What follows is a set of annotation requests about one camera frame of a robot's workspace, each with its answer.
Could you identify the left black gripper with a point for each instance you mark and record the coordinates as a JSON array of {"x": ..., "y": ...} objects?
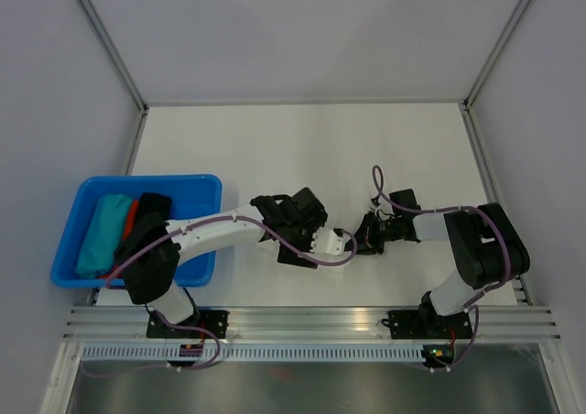
[{"x": 287, "y": 255}]

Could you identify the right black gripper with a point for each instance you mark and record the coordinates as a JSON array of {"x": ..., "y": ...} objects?
[{"x": 367, "y": 243}]

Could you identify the white printed t shirt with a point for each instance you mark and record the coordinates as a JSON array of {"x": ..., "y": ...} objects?
[{"x": 270, "y": 250}]

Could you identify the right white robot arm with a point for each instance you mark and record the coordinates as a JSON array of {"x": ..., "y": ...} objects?
[{"x": 486, "y": 248}]

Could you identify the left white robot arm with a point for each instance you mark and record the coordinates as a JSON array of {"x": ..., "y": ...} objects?
[{"x": 149, "y": 256}]

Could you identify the blue plastic bin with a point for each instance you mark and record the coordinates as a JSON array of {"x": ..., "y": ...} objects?
[{"x": 193, "y": 196}]

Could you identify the black rolled t shirt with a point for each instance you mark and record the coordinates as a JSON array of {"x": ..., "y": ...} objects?
[{"x": 150, "y": 202}]

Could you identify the red rolled t shirt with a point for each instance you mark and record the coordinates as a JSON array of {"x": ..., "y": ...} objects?
[{"x": 130, "y": 214}]

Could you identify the teal rolled t shirt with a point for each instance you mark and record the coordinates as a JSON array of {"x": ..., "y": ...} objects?
[{"x": 96, "y": 256}]

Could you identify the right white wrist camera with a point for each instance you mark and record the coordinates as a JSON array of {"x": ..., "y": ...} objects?
[{"x": 375, "y": 207}]

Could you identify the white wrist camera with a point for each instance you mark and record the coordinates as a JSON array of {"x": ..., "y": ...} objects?
[
  {"x": 375, "y": 207},
  {"x": 328, "y": 241}
]

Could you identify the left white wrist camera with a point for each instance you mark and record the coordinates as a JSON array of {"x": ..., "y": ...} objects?
[{"x": 328, "y": 241}]

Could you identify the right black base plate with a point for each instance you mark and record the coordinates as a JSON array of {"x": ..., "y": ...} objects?
[{"x": 412, "y": 325}]

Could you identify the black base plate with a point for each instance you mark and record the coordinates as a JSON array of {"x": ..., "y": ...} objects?
[
  {"x": 412, "y": 325},
  {"x": 214, "y": 321}
]

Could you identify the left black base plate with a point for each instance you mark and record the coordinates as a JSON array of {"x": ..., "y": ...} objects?
[{"x": 214, "y": 321}]

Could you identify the aluminium mounting rail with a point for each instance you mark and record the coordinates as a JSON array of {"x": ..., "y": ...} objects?
[{"x": 497, "y": 324}]

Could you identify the right aluminium frame post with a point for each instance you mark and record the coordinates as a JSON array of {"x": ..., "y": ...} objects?
[{"x": 511, "y": 25}]

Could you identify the aluminium frame post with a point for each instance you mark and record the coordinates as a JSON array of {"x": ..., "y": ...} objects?
[
  {"x": 96, "y": 24},
  {"x": 511, "y": 25}
]

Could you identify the white slotted cable duct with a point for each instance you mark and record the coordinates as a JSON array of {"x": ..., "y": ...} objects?
[{"x": 257, "y": 352}]

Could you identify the left aluminium frame post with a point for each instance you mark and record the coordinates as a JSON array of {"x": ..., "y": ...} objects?
[{"x": 96, "y": 24}]

